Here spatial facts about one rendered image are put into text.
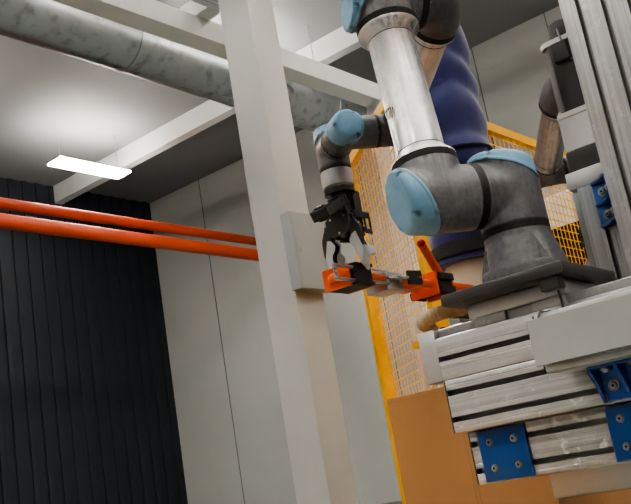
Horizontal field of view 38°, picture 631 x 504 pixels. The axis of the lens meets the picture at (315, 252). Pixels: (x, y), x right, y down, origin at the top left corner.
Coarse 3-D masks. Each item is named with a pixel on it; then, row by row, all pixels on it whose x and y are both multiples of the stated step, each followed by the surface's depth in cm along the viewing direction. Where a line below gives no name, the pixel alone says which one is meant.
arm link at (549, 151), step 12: (540, 96) 224; (552, 96) 219; (540, 108) 226; (552, 108) 222; (540, 120) 232; (552, 120) 227; (540, 132) 235; (552, 132) 231; (540, 144) 238; (552, 144) 235; (540, 156) 242; (552, 156) 240; (540, 168) 247; (552, 168) 245; (564, 168) 250; (540, 180) 251; (552, 180) 251; (564, 180) 251
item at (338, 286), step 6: (348, 264) 199; (330, 270) 201; (342, 270) 199; (348, 270) 198; (324, 276) 202; (348, 276) 198; (324, 282) 202; (336, 282) 200; (342, 282) 199; (348, 282) 198; (330, 288) 201; (336, 288) 200; (342, 288) 200; (348, 288) 201; (354, 288) 202; (360, 288) 203; (366, 288) 204; (348, 294) 208
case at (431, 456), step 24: (408, 408) 224; (432, 408) 220; (408, 432) 224; (432, 432) 219; (408, 456) 223; (432, 456) 219; (456, 456) 215; (408, 480) 222; (432, 480) 218; (456, 480) 214; (528, 480) 203
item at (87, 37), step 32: (0, 0) 719; (32, 0) 739; (0, 32) 746; (32, 32) 754; (64, 32) 770; (96, 32) 791; (128, 32) 816; (96, 64) 832; (128, 64) 834; (160, 64) 854; (192, 64) 879; (224, 64) 911; (224, 96) 933; (288, 96) 989; (320, 96) 1031
